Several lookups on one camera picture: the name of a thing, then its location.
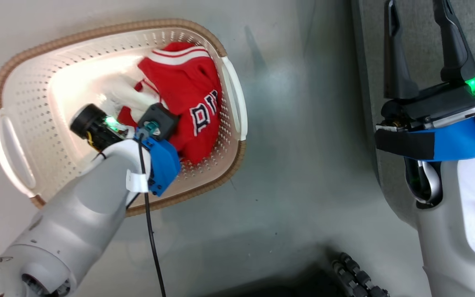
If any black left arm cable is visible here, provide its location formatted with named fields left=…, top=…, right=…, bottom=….
left=138, top=139, right=167, bottom=297

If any red basketball jersey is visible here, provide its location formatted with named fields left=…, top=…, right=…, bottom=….
left=117, top=41, right=223, bottom=165

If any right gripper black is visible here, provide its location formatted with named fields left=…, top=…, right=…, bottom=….
left=375, top=0, right=475, bottom=133

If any grey fabric sofa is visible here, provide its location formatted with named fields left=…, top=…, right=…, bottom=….
left=350, top=0, right=475, bottom=231

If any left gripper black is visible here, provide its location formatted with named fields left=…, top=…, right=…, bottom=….
left=70, top=104, right=129, bottom=151

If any white garment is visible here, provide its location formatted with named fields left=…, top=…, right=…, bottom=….
left=99, top=78, right=162, bottom=121

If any white laundry basket, brown rim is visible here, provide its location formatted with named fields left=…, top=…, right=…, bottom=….
left=0, top=18, right=249, bottom=217

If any black cable drag chain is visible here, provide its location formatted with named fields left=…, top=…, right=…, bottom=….
left=330, top=252, right=391, bottom=297

